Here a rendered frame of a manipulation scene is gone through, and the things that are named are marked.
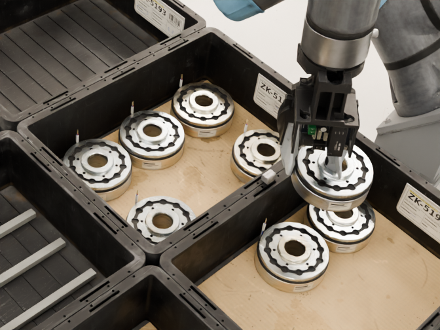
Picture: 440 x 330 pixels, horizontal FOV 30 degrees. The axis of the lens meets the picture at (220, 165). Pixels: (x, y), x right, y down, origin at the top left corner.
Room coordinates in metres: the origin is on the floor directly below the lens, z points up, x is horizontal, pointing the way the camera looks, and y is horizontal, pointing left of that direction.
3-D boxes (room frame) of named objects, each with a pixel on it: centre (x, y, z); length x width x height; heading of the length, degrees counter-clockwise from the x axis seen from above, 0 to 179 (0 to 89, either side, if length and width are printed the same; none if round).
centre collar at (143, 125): (0.90, 0.11, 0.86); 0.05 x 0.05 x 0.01
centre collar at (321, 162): (0.75, -0.15, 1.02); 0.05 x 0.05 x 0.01
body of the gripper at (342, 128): (0.73, -0.11, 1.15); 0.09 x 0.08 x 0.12; 5
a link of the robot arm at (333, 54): (0.73, -0.10, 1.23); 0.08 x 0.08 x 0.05
